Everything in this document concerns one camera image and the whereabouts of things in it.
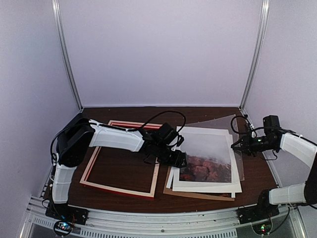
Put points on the red wooden picture frame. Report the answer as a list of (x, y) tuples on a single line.
[(121, 172)]

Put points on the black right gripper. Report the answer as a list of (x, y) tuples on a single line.
[(246, 146)]

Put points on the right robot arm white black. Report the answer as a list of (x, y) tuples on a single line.
[(272, 137)]

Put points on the aluminium corner post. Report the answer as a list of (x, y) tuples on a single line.
[(264, 15), (65, 54)]

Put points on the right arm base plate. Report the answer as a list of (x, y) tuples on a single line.
[(254, 213)]

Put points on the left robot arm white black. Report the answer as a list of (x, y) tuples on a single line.
[(70, 145)]

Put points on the round led board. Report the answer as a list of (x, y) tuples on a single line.
[(262, 229), (62, 228)]

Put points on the left aluminium corner post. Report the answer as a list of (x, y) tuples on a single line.
[(65, 54)]

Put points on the left round led board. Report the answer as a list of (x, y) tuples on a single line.
[(62, 228)]

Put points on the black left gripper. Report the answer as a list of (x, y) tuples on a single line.
[(177, 161)]

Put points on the right round led board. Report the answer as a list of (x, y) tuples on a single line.
[(262, 229)]

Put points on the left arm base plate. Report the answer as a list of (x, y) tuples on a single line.
[(64, 212)]

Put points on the brown backing board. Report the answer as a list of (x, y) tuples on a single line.
[(206, 196)]

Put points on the aluminium front rail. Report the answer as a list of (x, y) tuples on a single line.
[(109, 224)]

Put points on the red forest photo print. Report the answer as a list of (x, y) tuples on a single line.
[(208, 158)]

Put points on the right aluminium corner post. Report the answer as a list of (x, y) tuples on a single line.
[(264, 15)]

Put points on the clear acrylic sheet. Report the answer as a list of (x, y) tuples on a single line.
[(224, 123)]

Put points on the white photo mat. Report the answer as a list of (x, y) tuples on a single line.
[(207, 187)]

